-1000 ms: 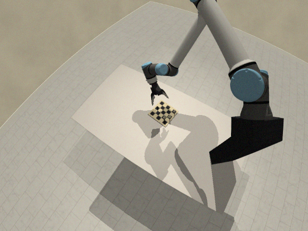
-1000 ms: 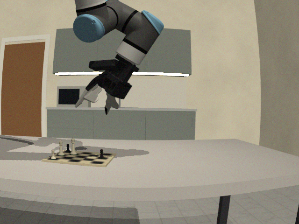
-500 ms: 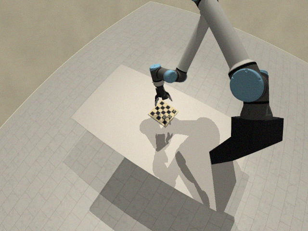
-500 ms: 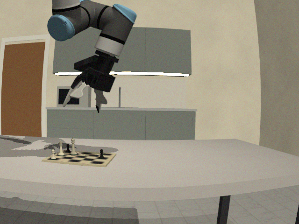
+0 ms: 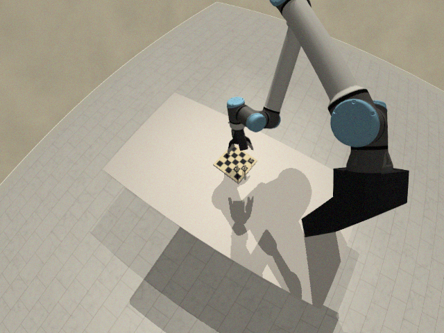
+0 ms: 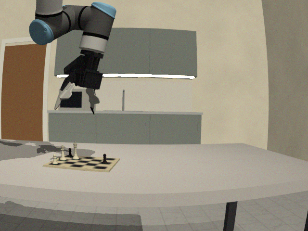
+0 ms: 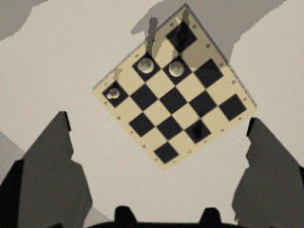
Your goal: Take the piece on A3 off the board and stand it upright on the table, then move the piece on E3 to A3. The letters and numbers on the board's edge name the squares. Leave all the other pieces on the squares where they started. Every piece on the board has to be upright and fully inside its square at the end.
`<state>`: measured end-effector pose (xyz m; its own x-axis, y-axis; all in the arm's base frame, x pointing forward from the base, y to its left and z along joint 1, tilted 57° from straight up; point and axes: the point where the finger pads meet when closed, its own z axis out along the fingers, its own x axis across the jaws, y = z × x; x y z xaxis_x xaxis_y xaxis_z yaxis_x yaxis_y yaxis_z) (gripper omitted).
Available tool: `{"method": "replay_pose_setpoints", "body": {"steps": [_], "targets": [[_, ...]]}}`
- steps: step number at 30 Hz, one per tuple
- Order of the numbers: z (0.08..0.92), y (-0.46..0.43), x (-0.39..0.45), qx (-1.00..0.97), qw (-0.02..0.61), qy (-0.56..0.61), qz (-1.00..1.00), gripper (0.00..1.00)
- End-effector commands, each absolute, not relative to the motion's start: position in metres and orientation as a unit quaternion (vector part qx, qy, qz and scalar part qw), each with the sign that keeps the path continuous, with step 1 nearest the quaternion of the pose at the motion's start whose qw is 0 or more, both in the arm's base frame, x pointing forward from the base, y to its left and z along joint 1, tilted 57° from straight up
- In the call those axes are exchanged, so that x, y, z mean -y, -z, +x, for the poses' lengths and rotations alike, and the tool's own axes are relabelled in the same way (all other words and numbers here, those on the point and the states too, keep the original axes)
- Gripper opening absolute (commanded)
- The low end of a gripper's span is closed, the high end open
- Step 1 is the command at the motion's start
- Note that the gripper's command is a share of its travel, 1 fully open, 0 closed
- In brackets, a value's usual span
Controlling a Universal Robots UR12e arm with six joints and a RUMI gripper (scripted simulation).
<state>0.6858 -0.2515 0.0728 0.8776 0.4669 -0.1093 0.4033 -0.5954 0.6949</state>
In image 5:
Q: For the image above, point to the black and cream chessboard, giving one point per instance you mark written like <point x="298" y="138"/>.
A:
<point x="236" y="157"/>

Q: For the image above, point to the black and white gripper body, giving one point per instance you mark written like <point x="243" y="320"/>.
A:
<point x="234" y="135"/>

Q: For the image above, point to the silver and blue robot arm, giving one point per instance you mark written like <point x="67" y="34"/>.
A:
<point x="356" y="120"/>

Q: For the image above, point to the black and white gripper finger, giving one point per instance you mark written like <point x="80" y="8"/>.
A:
<point x="249" y="143"/>
<point x="231" y="146"/>

